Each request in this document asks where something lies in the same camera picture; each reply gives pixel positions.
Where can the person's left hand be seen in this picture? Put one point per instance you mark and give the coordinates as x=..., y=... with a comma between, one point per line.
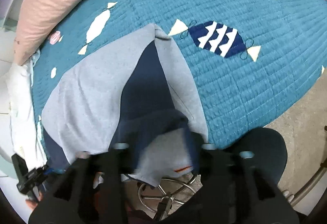
x=33, y=204

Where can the chrome stool base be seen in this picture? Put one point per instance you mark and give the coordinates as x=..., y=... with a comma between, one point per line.
x=166, y=199

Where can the teal quilted bedspread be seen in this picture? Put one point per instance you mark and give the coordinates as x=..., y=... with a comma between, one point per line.
x=255, y=86

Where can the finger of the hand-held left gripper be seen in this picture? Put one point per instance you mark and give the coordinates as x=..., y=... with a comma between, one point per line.
x=42, y=172

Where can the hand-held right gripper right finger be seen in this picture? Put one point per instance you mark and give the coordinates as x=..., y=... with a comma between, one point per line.
x=242, y=188

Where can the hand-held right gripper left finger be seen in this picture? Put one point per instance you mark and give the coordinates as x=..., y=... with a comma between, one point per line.
x=76, y=188

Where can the chrome metal tube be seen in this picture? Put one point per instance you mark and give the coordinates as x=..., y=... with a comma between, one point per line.
x=309, y=187

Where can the grey and navy jacket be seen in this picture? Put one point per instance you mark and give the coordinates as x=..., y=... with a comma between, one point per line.
x=89, y=99

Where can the white pillow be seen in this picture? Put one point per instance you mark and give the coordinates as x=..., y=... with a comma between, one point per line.
x=20, y=111

